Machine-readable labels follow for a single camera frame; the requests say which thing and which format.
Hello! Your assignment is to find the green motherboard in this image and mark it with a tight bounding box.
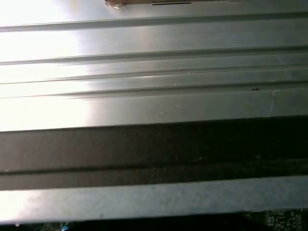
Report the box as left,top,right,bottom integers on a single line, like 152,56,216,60
33,208,308,231

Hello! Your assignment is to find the black PC case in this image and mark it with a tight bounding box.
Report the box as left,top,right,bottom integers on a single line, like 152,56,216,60
0,115,308,231

